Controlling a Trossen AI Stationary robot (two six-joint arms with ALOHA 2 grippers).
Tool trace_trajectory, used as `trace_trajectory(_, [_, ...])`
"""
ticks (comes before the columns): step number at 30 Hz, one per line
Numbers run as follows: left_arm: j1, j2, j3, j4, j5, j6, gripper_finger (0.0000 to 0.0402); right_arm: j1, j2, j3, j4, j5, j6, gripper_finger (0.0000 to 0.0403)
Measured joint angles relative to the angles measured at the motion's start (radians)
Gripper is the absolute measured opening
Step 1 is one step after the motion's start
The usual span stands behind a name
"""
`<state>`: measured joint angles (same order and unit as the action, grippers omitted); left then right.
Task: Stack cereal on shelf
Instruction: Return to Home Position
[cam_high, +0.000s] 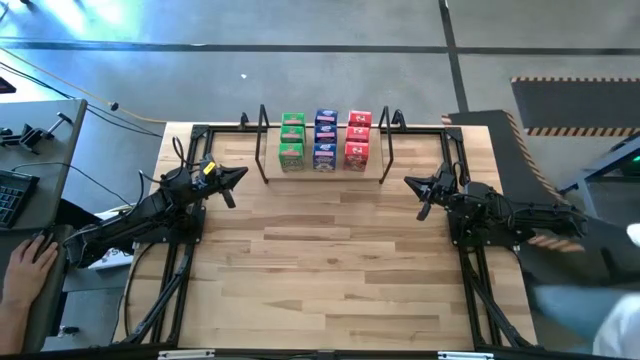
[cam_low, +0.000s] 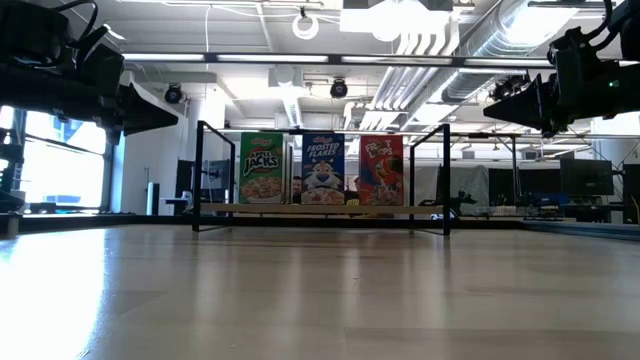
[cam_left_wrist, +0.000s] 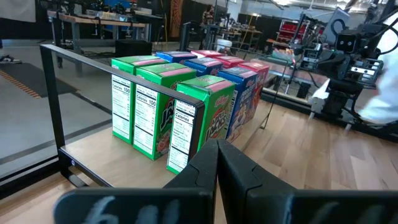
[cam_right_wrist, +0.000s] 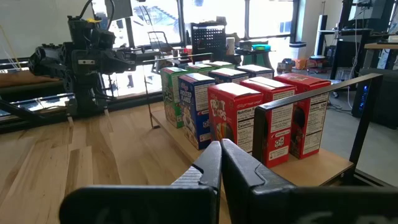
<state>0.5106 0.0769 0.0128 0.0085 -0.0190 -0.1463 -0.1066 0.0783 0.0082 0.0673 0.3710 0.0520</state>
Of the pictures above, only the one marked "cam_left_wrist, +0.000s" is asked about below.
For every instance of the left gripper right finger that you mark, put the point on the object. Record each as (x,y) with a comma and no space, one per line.
(255,202)

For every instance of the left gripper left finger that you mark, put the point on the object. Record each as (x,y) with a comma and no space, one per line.
(140,208)

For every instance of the green Apple Jacks cereal box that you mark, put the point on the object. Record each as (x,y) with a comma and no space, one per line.
(149,124)
(122,102)
(217,109)

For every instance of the blue Frosted Flakes cereal box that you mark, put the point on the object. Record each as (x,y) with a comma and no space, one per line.
(203,66)
(175,57)
(242,102)

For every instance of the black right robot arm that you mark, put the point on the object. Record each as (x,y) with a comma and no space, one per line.
(340,93)

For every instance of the red tool cart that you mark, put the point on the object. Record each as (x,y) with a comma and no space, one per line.
(289,29)

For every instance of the white bucket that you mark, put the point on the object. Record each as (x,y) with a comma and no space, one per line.
(224,45)

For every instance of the black case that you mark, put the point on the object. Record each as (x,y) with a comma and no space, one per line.
(133,48)

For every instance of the orange banner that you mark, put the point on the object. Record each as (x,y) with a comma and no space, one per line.
(175,15)

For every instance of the hazard-striped black floor mat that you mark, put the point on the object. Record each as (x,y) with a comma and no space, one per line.
(31,81)

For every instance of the wooden workbench with grey legs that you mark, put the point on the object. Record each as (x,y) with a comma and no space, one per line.
(93,21)

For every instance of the white board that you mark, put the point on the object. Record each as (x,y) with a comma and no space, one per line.
(17,9)

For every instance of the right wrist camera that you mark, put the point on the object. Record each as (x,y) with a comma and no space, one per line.
(346,42)

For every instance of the wooden shelf with black frame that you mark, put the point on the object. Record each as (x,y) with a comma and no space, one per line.
(102,161)

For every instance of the black aluminium table frame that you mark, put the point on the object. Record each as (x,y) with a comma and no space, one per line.
(28,183)

